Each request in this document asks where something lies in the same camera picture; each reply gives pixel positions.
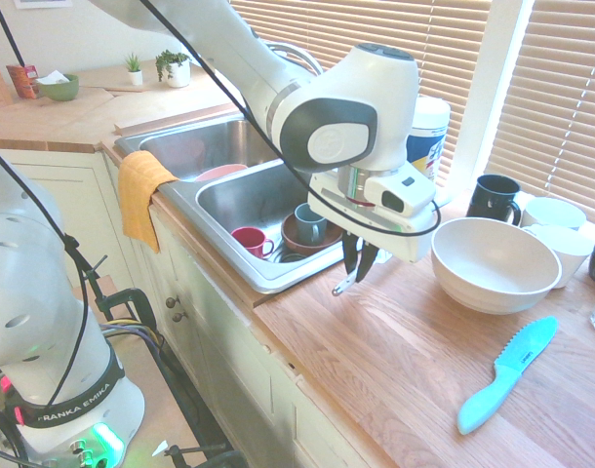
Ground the multicoloured wire bundle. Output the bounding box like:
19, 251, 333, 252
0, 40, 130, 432
99, 319, 167, 357

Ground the black camera cable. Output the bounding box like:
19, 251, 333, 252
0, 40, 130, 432
0, 0, 443, 410

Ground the large white bowl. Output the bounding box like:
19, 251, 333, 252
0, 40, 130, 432
430, 216, 564, 316

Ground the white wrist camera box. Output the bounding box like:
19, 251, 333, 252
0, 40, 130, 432
365, 173, 438, 218

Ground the black mug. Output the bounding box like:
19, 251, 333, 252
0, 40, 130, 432
465, 174, 523, 226

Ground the green bowl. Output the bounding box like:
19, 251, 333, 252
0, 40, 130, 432
36, 72, 80, 102

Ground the orange cardboard box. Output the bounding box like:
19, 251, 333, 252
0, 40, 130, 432
5, 63, 40, 100

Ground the bushy potted plant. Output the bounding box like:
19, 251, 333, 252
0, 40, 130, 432
154, 48, 192, 89

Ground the stainless steel double sink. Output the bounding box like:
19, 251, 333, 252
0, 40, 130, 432
114, 114, 357, 294

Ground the small potted plant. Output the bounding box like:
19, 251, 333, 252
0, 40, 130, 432
124, 52, 145, 88

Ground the orange dish towel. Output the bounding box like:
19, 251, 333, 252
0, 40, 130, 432
117, 150, 179, 254

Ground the beige window blind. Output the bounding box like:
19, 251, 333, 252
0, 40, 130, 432
228, 0, 492, 189
487, 0, 595, 230

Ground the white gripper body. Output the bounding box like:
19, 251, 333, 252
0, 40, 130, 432
306, 170, 438, 265

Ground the red mug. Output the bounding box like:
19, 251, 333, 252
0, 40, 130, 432
230, 226, 275, 259

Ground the teal serrated knife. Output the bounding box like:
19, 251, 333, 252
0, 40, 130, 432
456, 315, 559, 436

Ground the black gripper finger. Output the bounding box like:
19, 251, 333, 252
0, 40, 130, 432
355, 242, 379, 285
341, 232, 360, 281

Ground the chrome gooseneck faucet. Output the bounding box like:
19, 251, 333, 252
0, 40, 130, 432
263, 41, 324, 78

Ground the black metal clamp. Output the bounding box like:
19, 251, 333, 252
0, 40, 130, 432
90, 253, 157, 342

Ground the pink bowl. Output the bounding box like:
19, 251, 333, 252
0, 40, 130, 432
194, 164, 250, 184

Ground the white wipes canister blue label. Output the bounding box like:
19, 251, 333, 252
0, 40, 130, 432
405, 96, 452, 185

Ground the grey mug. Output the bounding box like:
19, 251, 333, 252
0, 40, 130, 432
293, 203, 329, 244

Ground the brown wooden bowl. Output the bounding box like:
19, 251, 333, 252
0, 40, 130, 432
281, 213, 344, 251

